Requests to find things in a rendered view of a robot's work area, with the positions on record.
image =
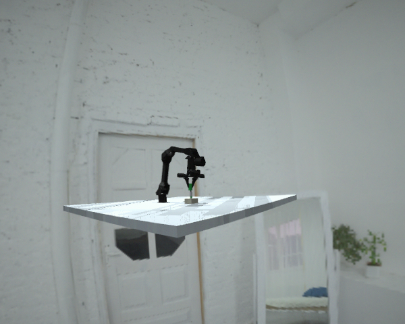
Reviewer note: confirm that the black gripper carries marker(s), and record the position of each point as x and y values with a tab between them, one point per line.
185	176

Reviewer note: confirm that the beige square block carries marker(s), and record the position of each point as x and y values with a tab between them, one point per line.
190	200

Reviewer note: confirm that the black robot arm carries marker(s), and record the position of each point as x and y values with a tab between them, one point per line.
193	158

